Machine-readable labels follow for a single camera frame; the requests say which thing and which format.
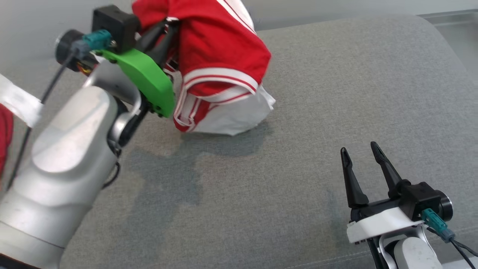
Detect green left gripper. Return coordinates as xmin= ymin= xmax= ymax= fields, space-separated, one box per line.
xmin=98 ymin=20 xmax=181 ymax=118

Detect red white striped t-shirt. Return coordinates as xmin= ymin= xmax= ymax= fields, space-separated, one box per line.
xmin=131 ymin=0 xmax=276 ymax=136

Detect red shorts with white trim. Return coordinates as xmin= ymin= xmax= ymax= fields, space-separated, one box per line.
xmin=0 ymin=73 xmax=44 ymax=180

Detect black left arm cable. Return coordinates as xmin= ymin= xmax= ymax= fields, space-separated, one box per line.
xmin=6 ymin=30 xmax=113 ymax=187

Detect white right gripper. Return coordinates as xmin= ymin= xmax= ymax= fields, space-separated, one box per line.
xmin=340 ymin=141 xmax=425 ymax=269

